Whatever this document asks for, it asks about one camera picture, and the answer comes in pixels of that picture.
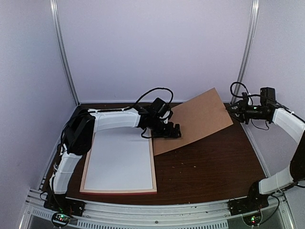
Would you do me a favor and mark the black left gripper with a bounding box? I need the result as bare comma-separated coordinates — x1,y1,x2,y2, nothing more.
150,117,182,139

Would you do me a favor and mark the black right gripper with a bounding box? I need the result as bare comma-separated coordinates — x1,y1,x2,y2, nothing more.
225,98,266,124

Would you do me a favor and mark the brown backing board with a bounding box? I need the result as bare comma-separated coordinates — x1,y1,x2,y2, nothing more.
153,88,233,156

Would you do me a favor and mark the dark painting photo print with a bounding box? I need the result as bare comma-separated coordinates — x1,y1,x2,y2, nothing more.
84,133,153,190

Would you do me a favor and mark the light wood picture frame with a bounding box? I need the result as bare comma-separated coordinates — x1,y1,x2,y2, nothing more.
79,132,158,196

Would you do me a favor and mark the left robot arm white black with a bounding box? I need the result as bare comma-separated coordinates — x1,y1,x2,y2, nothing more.
49,107,181,212

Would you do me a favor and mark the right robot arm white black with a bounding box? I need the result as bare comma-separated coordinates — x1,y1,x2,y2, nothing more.
226,100,305,211

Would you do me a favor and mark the right controller board with leds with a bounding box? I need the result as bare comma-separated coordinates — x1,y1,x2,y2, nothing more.
243,212,262,227

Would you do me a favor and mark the controller board with leds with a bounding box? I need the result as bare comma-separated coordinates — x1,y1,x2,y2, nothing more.
243,212,262,227
51,212,71,227

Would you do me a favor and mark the left controller board with leds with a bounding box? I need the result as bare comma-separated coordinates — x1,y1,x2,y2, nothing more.
51,212,71,227

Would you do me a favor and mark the right camera cable black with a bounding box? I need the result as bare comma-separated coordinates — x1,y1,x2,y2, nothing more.
229,81,253,105

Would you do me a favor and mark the camera cable black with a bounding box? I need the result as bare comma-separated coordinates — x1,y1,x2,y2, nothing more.
121,87,174,112
229,81,253,105

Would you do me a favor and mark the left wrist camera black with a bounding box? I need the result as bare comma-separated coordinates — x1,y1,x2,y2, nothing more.
149,97,170,118

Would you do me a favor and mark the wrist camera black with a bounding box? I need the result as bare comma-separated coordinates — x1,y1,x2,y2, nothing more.
260,87,276,106
149,97,170,118

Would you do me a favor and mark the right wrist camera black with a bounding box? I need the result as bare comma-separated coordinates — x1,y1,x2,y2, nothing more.
260,87,276,106

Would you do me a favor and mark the left camera cable black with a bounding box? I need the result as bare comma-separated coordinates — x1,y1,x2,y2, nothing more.
121,87,174,112

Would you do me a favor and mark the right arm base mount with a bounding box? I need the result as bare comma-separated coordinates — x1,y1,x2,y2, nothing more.
228,181,269,216

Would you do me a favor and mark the right aluminium corner post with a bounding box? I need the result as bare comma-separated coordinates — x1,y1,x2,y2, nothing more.
237,0,260,83

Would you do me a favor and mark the aluminium corner post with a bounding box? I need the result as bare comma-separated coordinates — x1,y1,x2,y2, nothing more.
50,0,80,105
237,0,260,83

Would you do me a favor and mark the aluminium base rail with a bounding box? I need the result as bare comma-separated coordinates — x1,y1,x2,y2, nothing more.
23,185,290,229

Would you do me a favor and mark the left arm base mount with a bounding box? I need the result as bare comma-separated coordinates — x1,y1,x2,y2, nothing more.
43,193,85,217

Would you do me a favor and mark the left aluminium corner post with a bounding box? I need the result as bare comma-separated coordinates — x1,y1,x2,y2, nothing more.
50,0,80,105

